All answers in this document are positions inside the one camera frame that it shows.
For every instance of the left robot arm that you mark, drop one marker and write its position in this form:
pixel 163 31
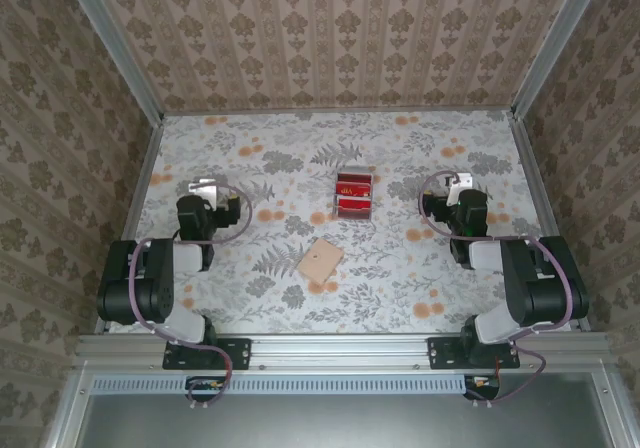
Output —
pixel 150 288

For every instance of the red tray box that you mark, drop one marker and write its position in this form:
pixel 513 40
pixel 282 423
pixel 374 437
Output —
pixel 333 203

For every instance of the wide aluminium mounting rail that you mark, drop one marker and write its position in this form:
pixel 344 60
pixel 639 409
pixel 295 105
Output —
pixel 340 350

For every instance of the wrist white bracket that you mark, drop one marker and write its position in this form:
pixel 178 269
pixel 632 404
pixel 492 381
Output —
pixel 202 190
pixel 460 183

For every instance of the aluminium table side rail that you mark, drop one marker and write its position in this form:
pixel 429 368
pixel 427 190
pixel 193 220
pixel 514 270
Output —
pixel 534 168
pixel 145 168

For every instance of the beige leather card holder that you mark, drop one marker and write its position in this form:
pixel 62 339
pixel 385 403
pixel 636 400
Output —
pixel 320 260

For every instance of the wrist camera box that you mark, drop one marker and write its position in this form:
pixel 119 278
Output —
pixel 227 213
pixel 437 210

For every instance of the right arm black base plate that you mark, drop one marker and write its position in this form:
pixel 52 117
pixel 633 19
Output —
pixel 440 353

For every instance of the aluminium frame post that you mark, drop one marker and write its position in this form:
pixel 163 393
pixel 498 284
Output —
pixel 119 48
pixel 556 43

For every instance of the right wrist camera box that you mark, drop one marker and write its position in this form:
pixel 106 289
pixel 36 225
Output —
pixel 437 210

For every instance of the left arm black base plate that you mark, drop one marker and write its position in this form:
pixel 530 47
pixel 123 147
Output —
pixel 240 353

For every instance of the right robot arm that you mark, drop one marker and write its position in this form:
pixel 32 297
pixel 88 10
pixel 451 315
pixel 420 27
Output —
pixel 540 288

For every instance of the left wrist white bracket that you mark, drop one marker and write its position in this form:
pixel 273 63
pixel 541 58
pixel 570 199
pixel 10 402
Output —
pixel 202 190

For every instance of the grey metal sheet panel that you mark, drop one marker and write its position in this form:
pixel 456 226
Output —
pixel 340 423

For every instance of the red VIP card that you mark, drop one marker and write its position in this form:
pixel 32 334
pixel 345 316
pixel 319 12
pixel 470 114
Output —
pixel 352 189

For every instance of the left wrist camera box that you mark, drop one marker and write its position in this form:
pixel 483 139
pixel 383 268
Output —
pixel 227 213

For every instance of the thin aluminium table rail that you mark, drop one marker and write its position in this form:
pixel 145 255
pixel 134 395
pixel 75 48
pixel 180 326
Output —
pixel 300 111

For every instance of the aluminium lower frame rail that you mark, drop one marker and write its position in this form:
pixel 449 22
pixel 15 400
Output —
pixel 67 413
pixel 607 413

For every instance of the right wrist white bracket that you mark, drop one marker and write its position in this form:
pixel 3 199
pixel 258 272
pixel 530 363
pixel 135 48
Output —
pixel 460 183

